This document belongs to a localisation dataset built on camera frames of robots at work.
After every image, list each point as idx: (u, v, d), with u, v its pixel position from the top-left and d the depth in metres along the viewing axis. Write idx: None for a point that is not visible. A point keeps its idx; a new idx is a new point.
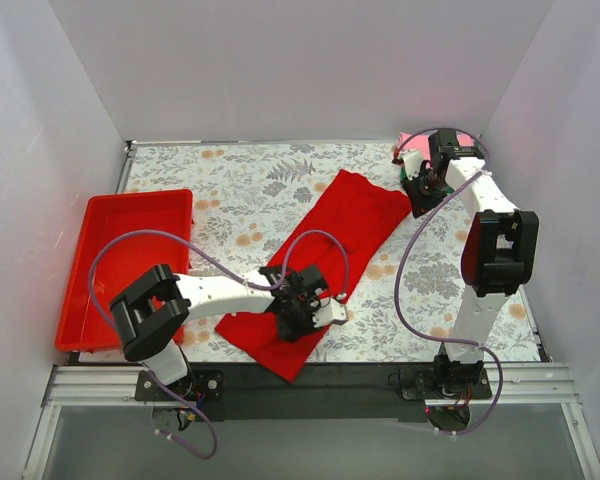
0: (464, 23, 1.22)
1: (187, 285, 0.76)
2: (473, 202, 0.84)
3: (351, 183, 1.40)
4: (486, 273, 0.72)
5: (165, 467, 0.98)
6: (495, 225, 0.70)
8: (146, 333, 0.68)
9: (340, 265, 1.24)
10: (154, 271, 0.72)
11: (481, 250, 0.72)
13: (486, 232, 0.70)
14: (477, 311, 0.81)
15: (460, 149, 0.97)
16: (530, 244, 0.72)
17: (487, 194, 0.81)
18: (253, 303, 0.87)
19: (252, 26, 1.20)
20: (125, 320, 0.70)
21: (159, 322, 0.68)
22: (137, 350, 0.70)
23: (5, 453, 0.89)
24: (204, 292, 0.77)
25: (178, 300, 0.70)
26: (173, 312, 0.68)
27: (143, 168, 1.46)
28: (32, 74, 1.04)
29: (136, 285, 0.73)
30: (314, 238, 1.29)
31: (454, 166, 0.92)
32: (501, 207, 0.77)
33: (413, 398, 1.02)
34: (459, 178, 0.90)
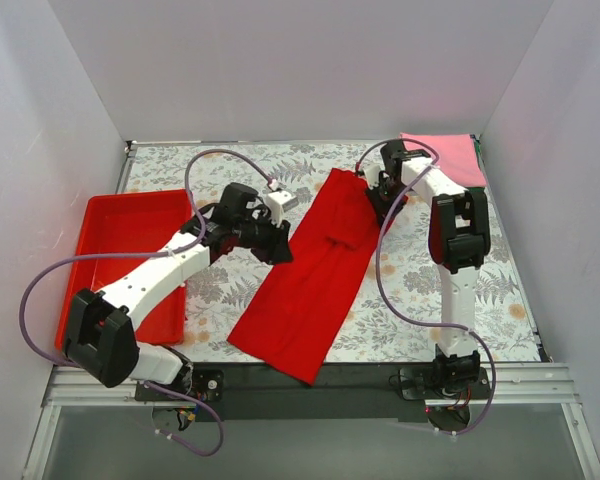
0: (464, 23, 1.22)
1: (115, 293, 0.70)
2: (428, 193, 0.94)
3: (344, 182, 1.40)
4: (453, 249, 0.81)
5: (165, 467, 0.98)
6: (450, 204, 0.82)
8: (106, 360, 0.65)
9: (345, 263, 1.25)
10: (75, 302, 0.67)
11: (444, 227, 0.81)
13: (444, 209, 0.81)
14: (456, 291, 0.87)
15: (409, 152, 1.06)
16: (485, 216, 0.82)
17: (441, 183, 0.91)
18: (195, 263, 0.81)
19: (252, 26, 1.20)
20: (84, 357, 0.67)
21: (109, 345, 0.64)
22: (114, 374, 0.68)
23: (4, 453, 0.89)
24: (137, 289, 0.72)
25: (113, 315, 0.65)
26: (115, 329, 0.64)
27: (143, 168, 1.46)
28: (31, 73, 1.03)
29: (72, 323, 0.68)
30: (317, 240, 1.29)
31: (406, 166, 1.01)
32: (452, 190, 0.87)
33: (413, 398, 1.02)
34: (412, 176, 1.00)
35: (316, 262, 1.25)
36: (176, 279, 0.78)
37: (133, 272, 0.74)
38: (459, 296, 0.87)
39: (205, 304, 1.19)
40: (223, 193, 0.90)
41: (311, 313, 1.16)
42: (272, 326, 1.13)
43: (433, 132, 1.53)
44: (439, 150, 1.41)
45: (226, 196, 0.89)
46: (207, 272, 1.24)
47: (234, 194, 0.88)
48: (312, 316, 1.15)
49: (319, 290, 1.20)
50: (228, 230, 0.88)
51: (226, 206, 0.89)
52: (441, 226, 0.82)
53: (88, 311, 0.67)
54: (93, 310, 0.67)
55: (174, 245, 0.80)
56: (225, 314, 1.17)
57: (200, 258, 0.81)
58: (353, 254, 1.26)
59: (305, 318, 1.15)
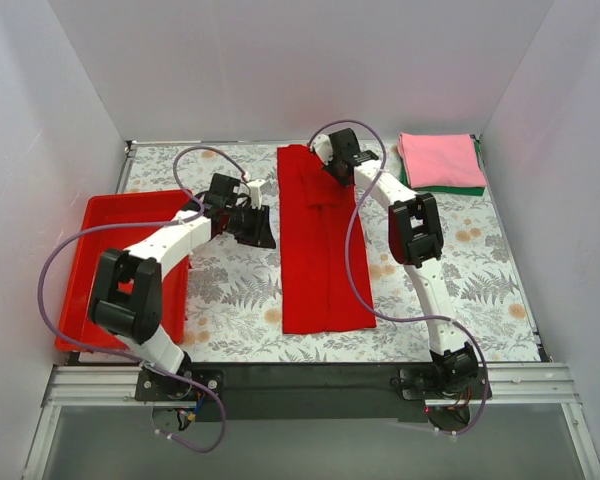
0: (464, 23, 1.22)
1: (141, 250, 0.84)
2: (382, 198, 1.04)
3: (293, 154, 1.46)
4: (413, 250, 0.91)
5: (165, 467, 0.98)
6: (405, 210, 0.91)
8: (140, 304, 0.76)
9: (338, 221, 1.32)
10: (105, 259, 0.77)
11: (403, 232, 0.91)
13: (401, 217, 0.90)
14: (427, 284, 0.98)
15: (359, 156, 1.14)
16: (436, 216, 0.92)
17: (393, 189, 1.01)
18: (200, 235, 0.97)
19: (252, 26, 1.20)
20: (113, 311, 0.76)
21: (143, 288, 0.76)
22: (142, 324, 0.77)
23: (5, 453, 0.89)
24: (159, 246, 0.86)
25: (144, 264, 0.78)
26: (150, 273, 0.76)
27: (143, 168, 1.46)
28: (32, 72, 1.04)
29: (101, 282, 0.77)
30: (302, 215, 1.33)
31: (359, 173, 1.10)
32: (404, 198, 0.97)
33: (413, 398, 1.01)
34: (366, 181, 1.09)
35: (320, 230, 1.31)
36: (186, 244, 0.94)
37: (153, 237, 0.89)
38: (430, 288, 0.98)
39: (206, 304, 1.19)
40: (212, 182, 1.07)
41: (339, 271, 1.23)
42: (317, 300, 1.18)
43: (433, 132, 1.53)
44: (438, 150, 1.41)
45: (214, 184, 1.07)
46: (207, 272, 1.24)
47: (222, 181, 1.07)
48: (337, 274, 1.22)
49: (331, 252, 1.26)
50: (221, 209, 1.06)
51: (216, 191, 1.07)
52: (400, 231, 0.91)
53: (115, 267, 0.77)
54: (119, 267, 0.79)
55: (182, 216, 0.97)
56: (225, 314, 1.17)
57: (204, 229, 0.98)
58: (339, 211, 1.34)
59: (337, 279, 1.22)
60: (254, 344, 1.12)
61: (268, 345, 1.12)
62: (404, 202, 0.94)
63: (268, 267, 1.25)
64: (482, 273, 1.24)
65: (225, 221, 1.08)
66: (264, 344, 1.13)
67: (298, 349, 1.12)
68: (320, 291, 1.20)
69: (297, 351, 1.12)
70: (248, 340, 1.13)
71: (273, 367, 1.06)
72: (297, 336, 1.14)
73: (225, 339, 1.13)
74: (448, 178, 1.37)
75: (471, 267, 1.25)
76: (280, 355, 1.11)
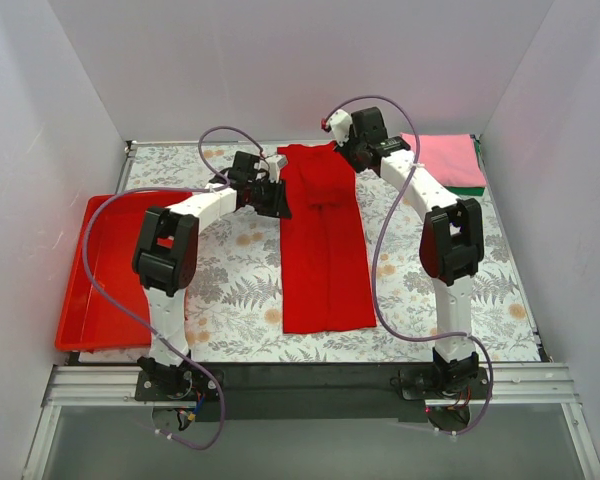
0: (464, 23, 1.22)
1: (179, 209, 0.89)
2: (416, 198, 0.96)
3: (293, 152, 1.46)
4: (449, 264, 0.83)
5: (165, 467, 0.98)
6: (443, 219, 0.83)
8: (180, 256, 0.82)
9: (339, 219, 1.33)
10: (149, 215, 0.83)
11: (440, 244, 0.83)
13: (439, 227, 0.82)
14: (453, 301, 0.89)
15: (386, 144, 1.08)
16: (477, 227, 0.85)
17: (429, 190, 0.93)
18: (227, 203, 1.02)
19: (252, 26, 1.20)
20: (155, 262, 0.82)
21: (184, 241, 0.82)
22: (181, 274, 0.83)
23: (4, 453, 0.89)
24: (194, 207, 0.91)
25: (183, 220, 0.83)
26: (189, 228, 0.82)
27: (143, 168, 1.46)
28: (31, 73, 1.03)
29: (144, 236, 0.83)
30: (303, 213, 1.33)
31: (388, 164, 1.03)
32: (443, 201, 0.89)
33: (413, 398, 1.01)
34: (396, 175, 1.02)
35: (321, 230, 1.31)
36: (215, 211, 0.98)
37: (190, 199, 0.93)
38: (456, 304, 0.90)
39: (205, 304, 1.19)
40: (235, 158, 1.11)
41: (339, 272, 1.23)
42: (317, 299, 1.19)
43: (433, 131, 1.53)
44: (438, 149, 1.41)
45: (237, 160, 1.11)
46: (207, 272, 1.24)
47: (244, 157, 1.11)
48: (338, 274, 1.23)
49: (332, 252, 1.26)
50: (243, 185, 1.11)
51: (237, 167, 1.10)
52: (438, 242, 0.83)
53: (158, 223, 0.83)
54: (161, 222, 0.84)
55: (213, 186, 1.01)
56: (225, 313, 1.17)
57: (230, 199, 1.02)
58: (340, 210, 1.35)
59: (338, 277, 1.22)
60: (254, 344, 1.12)
61: (268, 345, 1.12)
62: (443, 208, 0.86)
63: (268, 267, 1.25)
64: (482, 273, 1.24)
65: (248, 195, 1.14)
66: (264, 344, 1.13)
67: (298, 349, 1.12)
68: (321, 291, 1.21)
69: (297, 351, 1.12)
70: (248, 340, 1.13)
71: (273, 367, 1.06)
72: (297, 336, 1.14)
73: (225, 339, 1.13)
74: (448, 177, 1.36)
75: None
76: (280, 355, 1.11)
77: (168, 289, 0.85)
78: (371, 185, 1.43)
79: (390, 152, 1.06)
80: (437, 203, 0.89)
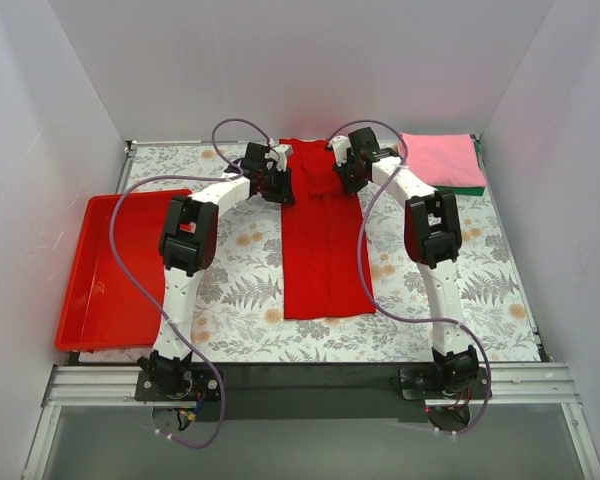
0: (464, 23, 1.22)
1: (200, 197, 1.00)
2: (400, 193, 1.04)
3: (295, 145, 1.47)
4: (429, 248, 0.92)
5: (165, 467, 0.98)
6: (422, 206, 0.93)
8: (203, 238, 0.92)
9: (340, 211, 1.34)
10: (174, 202, 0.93)
11: (419, 229, 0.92)
13: (417, 213, 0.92)
14: (439, 286, 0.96)
15: (378, 153, 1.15)
16: (453, 214, 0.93)
17: (411, 184, 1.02)
18: (242, 192, 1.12)
19: (252, 26, 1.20)
20: (180, 244, 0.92)
21: (207, 225, 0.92)
22: (203, 255, 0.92)
23: (4, 453, 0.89)
24: (213, 196, 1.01)
25: (205, 207, 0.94)
26: (210, 213, 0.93)
27: (143, 168, 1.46)
28: (32, 73, 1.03)
29: (168, 221, 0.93)
30: (305, 204, 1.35)
31: (377, 167, 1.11)
32: (422, 193, 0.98)
33: (413, 398, 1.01)
34: (383, 176, 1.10)
35: (322, 221, 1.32)
36: (232, 199, 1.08)
37: (209, 188, 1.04)
38: (442, 290, 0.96)
39: (205, 304, 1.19)
40: (247, 149, 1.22)
41: (339, 263, 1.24)
42: (316, 286, 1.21)
43: (433, 131, 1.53)
44: (438, 150, 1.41)
45: (249, 152, 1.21)
46: (207, 272, 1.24)
47: (256, 150, 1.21)
48: (338, 268, 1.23)
49: (333, 245, 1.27)
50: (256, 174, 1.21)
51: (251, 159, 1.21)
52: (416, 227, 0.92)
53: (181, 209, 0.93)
54: (184, 209, 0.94)
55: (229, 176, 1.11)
56: (225, 313, 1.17)
57: (245, 187, 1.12)
58: (340, 203, 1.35)
59: (338, 267, 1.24)
60: (254, 344, 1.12)
61: (268, 345, 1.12)
62: (422, 198, 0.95)
63: (268, 267, 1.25)
64: (482, 273, 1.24)
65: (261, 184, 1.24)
66: (264, 344, 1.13)
67: (298, 349, 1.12)
68: (321, 280, 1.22)
69: (297, 351, 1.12)
70: (248, 340, 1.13)
71: (273, 367, 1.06)
72: (297, 336, 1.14)
73: (225, 339, 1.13)
74: (449, 177, 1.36)
75: (471, 267, 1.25)
76: (280, 355, 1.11)
77: (189, 269, 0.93)
78: (371, 184, 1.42)
79: (379, 158, 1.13)
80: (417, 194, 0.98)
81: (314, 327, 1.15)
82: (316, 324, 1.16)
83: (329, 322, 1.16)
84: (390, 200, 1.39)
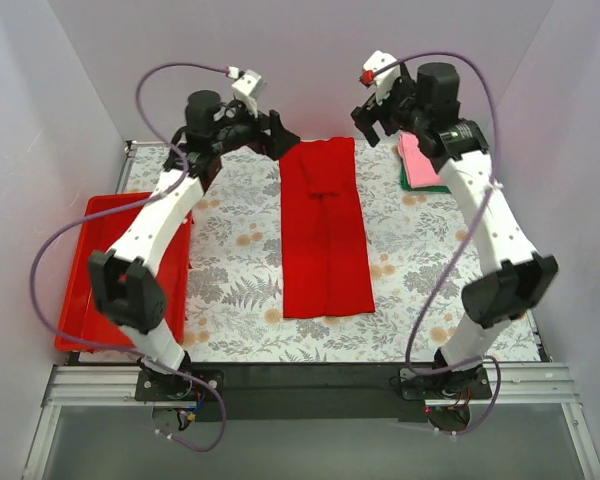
0: (464, 24, 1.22)
1: (124, 246, 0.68)
2: (481, 237, 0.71)
3: None
4: (495, 315, 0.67)
5: (165, 467, 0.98)
6: (514, 281, 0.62)
8: (142, 306, 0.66)
9: (340, 211, 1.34)
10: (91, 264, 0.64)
11: (494, 303, 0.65)
13: (505, 289, 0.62)
14: (481, 337, 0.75)
15: (459, 133, 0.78)
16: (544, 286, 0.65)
17: (502, 230, 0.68)
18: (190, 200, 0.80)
19: (251, 25, 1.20)
20: (120, 311, 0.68)
21: (138, 292, 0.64)
22: (149, 315, 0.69)
23: (4, 453, 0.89)
24: (144, 239, 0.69)
25: (133, 265, 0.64)
26: (140, 277, 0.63)
27: (143, 168, 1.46)
28: (31, 73, 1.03)
29: (95, 284, 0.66)
30: (305, 205, 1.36)
31: (457, 169, 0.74)
32: (518, 254, 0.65)
33: (413, 398, 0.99)
34: (462, 189, 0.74)
35: (323, 221, 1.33)
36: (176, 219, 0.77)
37: (135, 224, 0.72)
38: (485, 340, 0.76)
39: (205, 304, 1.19)
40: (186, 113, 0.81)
41: (339, 263, 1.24)
42: (314, 284, 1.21)
43: None
44: None
45: (190, 117, 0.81)
46: (207, 272, 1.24)
47: (196, 115, 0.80)
48: (338, 268, 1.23)
49: (333, 244, 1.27)
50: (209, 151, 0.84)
51: (194, 128, 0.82)
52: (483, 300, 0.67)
53: (106, 268, 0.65)
54: (109, 268, 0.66)
55: (164, 184, 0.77)
56: (225, 313, 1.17)
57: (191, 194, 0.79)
58: (339, 202, 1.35)
59: (338, 266, 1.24)
60: (254, 344, 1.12)
61: (268, 345, 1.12)
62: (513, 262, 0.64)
63: (268, 267, 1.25)
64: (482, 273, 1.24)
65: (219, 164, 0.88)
66: (264, 344, 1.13)
67: (298, 349, 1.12)
68: (321, 280, 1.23)
69: (297, 351, 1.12)
70: (248, 340, 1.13)
71: (273, 367, 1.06)
72: (297, 336, 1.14)
73: (225, 339, 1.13)
74: None
75: (471, 267, 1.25)
76: (280, 355, 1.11)
77: (142, 328, 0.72)
78: (371, 185, 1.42)
79: (462, 152, 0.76)
80: (508, 257, 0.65)
81: (314, 327, 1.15)
82: (316, 324, 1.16)
83: (329, 322, 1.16)
84: (390, 200, 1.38)
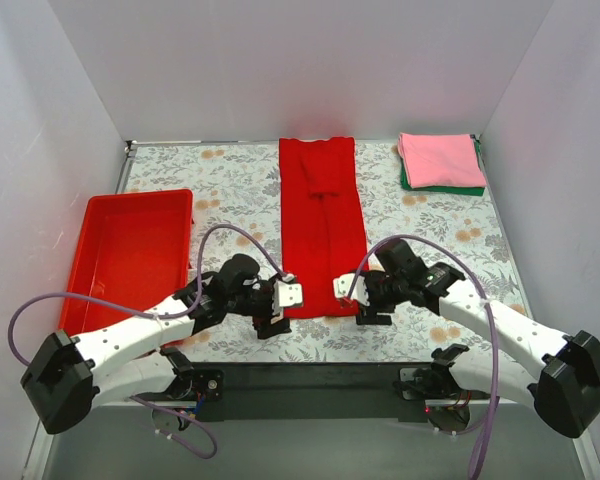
0: (464, 24, 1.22)
1: (89, 342, 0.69)
2: (507, 345, 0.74)
3: (294, 146, 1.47)
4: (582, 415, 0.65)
5: (165, 468, 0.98)
6: (565, 371, 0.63)
8: (57, 407, 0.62)
9: (339, 210, 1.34)
10: (50, 341, 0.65)
11: (570, 402, 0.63)
13: (566, 381, 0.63)
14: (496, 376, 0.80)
15: (434, 276, 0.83)
16: None
17: (524, 332, 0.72)
18: (177, 333, 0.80)
19: (251, 26, 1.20)
20: (36, 399, 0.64)
21: (65, 393, 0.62)
22: (63, 420, 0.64)
23: (4, 453, 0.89)
24: (111, 346, 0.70)
25: (81, 365, 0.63)
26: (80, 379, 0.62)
27: (143, 168, 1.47)
28: (32, 74, 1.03)
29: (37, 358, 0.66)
30: (305, 205, 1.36)
31: (451, 304, 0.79)
32: (547, 348, 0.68)
33: (413, 398, 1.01)
34: (463, 314, 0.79)
35: (322, 221, 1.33)
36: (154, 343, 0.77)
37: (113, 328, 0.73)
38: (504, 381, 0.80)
39: None
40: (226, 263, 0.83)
41: (339, 262, 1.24)
42: (313, 284, 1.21)
43: (433, 131, 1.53)
44: (439, 150, 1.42)
45: (225, 269, 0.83)
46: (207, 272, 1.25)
47: (230, 275, 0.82)
48: (338, 266, 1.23)
49: (331, 244, 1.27)
50: (220, 302, 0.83)
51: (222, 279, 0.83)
52: (555, 399, 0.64)
53: (60, 352, 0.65)
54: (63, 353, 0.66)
55: (163, 309, 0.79)
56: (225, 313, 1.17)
57: (183, 330, 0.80)
58: (338, 202, 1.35)
59: (338, 263, 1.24)
60: (254, 344, 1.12)
61: (269, 345, 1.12)
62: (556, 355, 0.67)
63: None
64: (482, 273, 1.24)
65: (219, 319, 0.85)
66: (265, 344, 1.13)
67: (298, 349, 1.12)
68: (321, 278, 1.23)
69: (297, 351, 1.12)
70: (248, 340, 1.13)
71: (273, 367, 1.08)
72: (297, 336, 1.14)
73: (225, 339, 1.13)
74: (449, 177, 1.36)
75: (471, 267, 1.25)
76: (280, 355, 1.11)
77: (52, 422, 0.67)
78: (372, 184, 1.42)
79: (447, 287, 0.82)
80: (544, 351, 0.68)
81: (314, 327, 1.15)
82: (316, 325, 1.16)
83: (329, 322, 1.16)
84: (390, 200, 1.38)
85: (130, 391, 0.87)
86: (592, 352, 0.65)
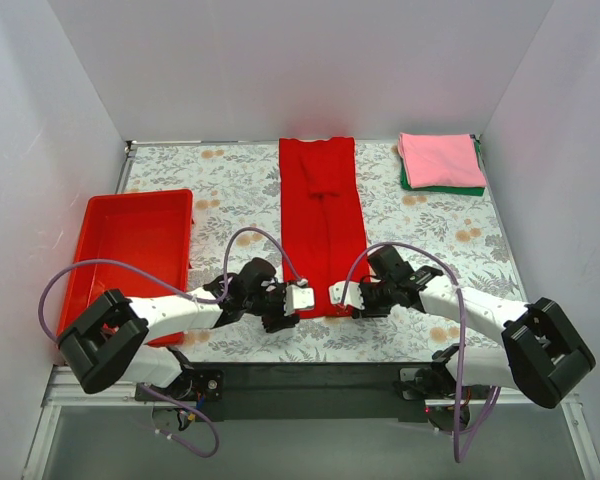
0: (463, 24, 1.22)
1: (141, 306, 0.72)
2: (478, 322, 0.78)
3: (293, 146, 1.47)
4: (554, 379, 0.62)
5: (165, 467, 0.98)
6: (525, 332, 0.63)
8: (105, 360, 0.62)
9: (339, 209, 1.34)
10: (104, 296, 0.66)
11: (534, 362, 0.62)
13: (525, 340, 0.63)
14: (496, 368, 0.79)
15: (417, 276, 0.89)
16: (567, 328, 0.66)
17: (490, 304, 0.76)
18: (204, 318, 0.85)
19: (251, 27, 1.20)
20: (79, 352, 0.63)
21: (119, 345, 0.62)
22: (102, 378, 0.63)
23: (5, 453, 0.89)
24: (159, 311, 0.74)
25: (135, 320, 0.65)
26: (135, 332, 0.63)
27: (143, 168, 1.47)
28: (32, 75, 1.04)
29: (87, 314, 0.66)
30: (305, 205, 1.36)
31: (429, 296, 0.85)
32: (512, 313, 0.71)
33: (413, 398, 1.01)
34: (442, 303, 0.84)
35: (323, 220, 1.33)
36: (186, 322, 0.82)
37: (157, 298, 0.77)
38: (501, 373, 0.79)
39: None
40: (252, 263, 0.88)
41: (339, 259, 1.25)
42: (312, 283, 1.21)
43: (433, 131, 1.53)
44: (439, 150, 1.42)
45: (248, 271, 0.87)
46: (207, 272, 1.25)
47: (250, 274, 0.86)
48: (337, 263, 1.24)
49: (332, 243, 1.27)
50: (238, 301, 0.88)
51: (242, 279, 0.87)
52: (520, 361, 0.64)
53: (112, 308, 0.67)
54: (113, 311, 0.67)
55: (200, 293, 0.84)
56: None
57: (209, 317, 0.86)
58: (338, 201, 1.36)
59: (338, 261, 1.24)
60: (254, 344, 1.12)
61: (269, 345, 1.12)
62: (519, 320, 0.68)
63: None
64: (482, 273, 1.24)
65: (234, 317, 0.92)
66: (264, 344, 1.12)
67: (298, 349, 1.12)
68: (321, 275, 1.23)
69: (297, 351, 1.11)
70: (248, 340, 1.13)
71: (273, 368, 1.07)
72: (297, 336, 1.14)
73: (225, 339, 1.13)
74: (449, 177, 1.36)
75: (471, 267, 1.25)
76: (280, 355, 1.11)
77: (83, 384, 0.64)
78: (372, 184, 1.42)
79: (426, 282, 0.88)
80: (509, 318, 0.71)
81: (314, 327, 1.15)
82: (316, 325, 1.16)
83: (329, 322, 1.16)
84: (390, 200, 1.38)
85: (139, 377, 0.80)
86: (551, 314, 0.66)
